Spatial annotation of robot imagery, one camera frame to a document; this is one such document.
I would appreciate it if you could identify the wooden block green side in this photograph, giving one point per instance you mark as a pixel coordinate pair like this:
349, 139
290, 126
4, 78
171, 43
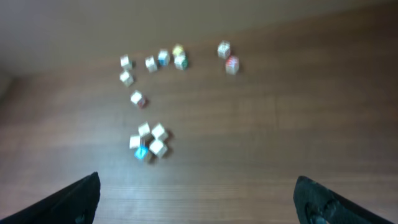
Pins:
181, 62

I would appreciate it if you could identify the wooden block red letter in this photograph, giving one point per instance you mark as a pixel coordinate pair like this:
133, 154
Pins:
151, 64

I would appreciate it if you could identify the wooden block far right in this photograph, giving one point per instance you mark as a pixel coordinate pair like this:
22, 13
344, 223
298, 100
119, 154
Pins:
224, 49

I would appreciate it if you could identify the wooden block blue side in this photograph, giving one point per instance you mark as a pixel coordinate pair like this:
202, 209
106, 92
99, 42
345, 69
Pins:
163, 57

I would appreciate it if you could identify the wooden block top left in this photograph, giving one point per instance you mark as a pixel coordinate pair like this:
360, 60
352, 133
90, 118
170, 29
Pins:
125, 62

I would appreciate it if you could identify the wooden block red side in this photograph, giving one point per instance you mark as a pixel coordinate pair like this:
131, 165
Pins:
138, 99

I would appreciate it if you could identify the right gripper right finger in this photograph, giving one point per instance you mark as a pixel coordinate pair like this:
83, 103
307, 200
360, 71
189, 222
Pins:
315, 203

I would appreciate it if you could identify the blue X wooden block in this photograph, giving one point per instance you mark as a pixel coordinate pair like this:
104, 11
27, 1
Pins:
142, 153

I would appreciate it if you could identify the yellow top wooden block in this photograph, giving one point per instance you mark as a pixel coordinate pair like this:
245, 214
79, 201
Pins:
178, 50

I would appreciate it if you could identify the plain wooden block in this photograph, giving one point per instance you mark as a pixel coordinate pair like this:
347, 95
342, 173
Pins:
135, 141

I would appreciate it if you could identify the wooden block teal side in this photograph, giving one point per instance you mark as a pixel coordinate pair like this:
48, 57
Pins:
158, 147

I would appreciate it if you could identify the red top wooden block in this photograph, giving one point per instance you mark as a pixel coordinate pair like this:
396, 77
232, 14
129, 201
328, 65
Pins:
232, 65

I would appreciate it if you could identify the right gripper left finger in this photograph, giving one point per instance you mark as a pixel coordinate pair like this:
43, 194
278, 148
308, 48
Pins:
74, 204

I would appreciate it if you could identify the wooden block yellow side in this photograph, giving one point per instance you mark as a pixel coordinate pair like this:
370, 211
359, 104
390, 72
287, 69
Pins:
126, 77

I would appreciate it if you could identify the wooden block blue Y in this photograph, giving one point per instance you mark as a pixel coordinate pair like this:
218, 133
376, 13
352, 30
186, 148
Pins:
144, 131

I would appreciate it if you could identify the wooden block green picture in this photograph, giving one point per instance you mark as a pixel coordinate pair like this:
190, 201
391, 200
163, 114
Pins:
159, 132

